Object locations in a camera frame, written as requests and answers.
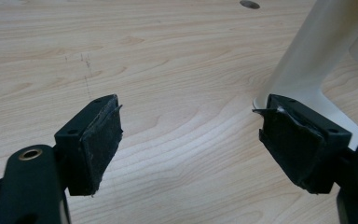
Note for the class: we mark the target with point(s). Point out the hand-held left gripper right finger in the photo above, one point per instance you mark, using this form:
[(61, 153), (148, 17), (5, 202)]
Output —
[(301, 146)]

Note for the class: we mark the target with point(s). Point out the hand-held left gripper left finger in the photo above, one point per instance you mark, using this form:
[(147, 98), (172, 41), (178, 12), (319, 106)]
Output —
[(96, 146)]

